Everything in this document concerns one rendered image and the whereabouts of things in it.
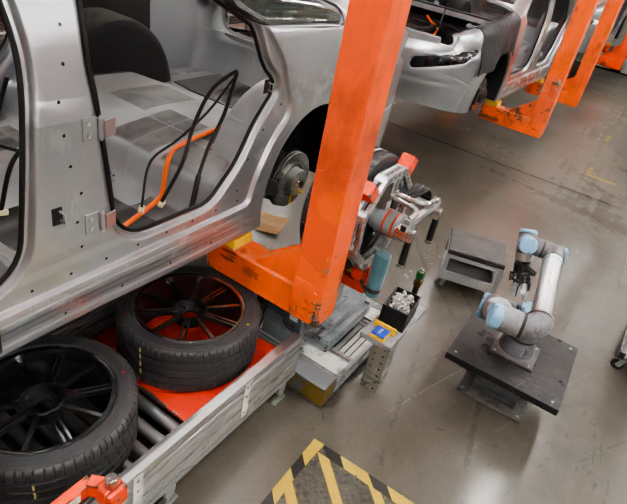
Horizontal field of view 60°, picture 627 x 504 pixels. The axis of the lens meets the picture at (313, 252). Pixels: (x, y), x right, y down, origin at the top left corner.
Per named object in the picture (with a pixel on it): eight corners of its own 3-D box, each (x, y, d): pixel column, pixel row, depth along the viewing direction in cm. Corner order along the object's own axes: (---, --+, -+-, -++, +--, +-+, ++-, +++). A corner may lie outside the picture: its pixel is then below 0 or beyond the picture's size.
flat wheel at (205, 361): (162, 285, 299) (163, 249, 286) (274, 324, 288) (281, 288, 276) (85, 362, 244) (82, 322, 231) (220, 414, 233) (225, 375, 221)
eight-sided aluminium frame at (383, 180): (385, 241, 320) (410, 155, 291) (395, 245, 318) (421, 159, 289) (337, 278, 279) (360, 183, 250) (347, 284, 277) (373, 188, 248)
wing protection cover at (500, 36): (480, 61, 550) (498, 7, 523) (508, 70, 538) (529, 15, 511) (454, 69, 497) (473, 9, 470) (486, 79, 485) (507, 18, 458)
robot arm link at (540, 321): (554, 338, 223) (572, 243, 270) (523, 326, 227) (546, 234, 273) (543, 355, 231) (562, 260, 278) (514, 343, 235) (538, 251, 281)
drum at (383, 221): (377, 222, 294) (383, 199, 287) (412, 239, 286) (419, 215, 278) (364, 231, 284) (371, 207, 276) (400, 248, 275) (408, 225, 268)
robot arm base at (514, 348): (539, 351, 302) (546, 337, 297) (524, 365, 289) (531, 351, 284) (508, 331, 312) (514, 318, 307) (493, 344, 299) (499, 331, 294)
